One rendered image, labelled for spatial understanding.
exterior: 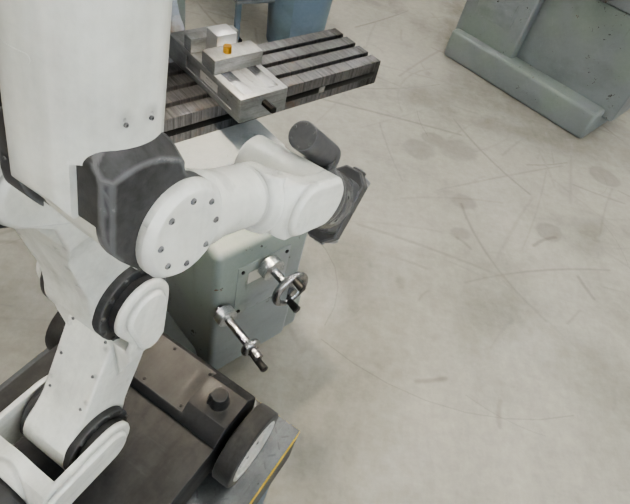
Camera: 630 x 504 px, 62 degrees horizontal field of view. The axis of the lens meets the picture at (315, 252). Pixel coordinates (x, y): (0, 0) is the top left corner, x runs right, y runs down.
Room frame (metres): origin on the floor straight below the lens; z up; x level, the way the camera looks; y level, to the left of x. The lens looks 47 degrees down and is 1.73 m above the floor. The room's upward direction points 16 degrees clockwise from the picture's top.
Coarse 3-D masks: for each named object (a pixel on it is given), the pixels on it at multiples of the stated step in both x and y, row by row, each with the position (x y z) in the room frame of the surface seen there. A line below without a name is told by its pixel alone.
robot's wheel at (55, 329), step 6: (54, 318) 0.62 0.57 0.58; (60, 318) 0.62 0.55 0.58; (54, 324) 0.61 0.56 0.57; (60, 324) 0.61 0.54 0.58; (48, 330) 0.60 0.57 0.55; (54, 330) 0.60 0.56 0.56; (60, 330) 0.60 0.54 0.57; (48, 336) 0.59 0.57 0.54; (54, 336) 0.59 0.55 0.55; (60, 336) 0.59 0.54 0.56; (48, 342) 0.58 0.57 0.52; (54, 342) 0.58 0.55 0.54; (48, 348) 0.58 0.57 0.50
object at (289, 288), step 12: (264, 264) 0.90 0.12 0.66; (276, 264) 0.91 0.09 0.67; (264, 276) 0.88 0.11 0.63; (276, 276) 0.89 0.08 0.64; (288, 276) 0.86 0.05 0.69; (300, 276) 0.87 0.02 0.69; (276, 288) 0.83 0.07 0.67; (288, 288) 0.85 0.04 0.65; (300, 288) 0.83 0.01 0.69; (276, 300) 0.82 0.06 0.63; (288, 300) 0.85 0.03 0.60
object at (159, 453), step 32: (160, 352) 0.61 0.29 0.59; (32, 384) 0.46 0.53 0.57; (160, 384) 0.53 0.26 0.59; (192, 384) 0.55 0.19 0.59; (224, 384) 0.56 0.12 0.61; (128, 416) 0.45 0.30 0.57; (160, 416) 0.47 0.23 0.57; (192, 416) 0.48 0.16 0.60; (224, 416) 0.49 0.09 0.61; (32, 448) 0.33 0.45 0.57; (128, 448) 0.38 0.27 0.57; (160, 448) 0.40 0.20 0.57; (192, 448) 0.42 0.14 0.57; (0, 480) 0.22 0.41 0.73; (96, 480) 0.31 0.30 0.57; (128, 480) 0.32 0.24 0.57; (160, 480) 0.34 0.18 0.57; (192, 480) 0.36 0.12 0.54
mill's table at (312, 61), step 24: (264, 48) 1.50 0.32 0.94; (288, 48) 1.56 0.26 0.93; (312, 48) 1.59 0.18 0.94; (336, 48) 1.64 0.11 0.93; (360, 48) 1.68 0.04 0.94; (168, 72) 1.23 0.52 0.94; (288, 72) 1.41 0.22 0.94; (312, 72) 1.44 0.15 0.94; (336, 72) 1.48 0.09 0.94; (360, 72) 1.57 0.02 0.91; (168, 96) 1.13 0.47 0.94; (192, 96) 1.15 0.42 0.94; (288, 96) 1.34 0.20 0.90; (312, 96) 1.41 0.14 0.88; (168, 120) 1.03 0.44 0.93; (192, 120) 1.09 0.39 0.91; (216, 120) 1.14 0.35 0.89
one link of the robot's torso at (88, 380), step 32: (160, 288) 0.48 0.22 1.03; (64, 320) 0.47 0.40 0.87; (128, 320) 0.41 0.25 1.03; (160, 320) 0.46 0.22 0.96; (64, 352) 0.41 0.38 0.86; (96, 352) 0.41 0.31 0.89; (128, 352) 0.41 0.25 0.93; (64, 384) 0.38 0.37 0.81; (96, 384) 0.38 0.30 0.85; (128, 384) 0.44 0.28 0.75; (32, 416) 0.34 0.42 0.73; (64, 416) 0.34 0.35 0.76; (96, 416) 0.36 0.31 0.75; (64, 448) 0.30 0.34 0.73
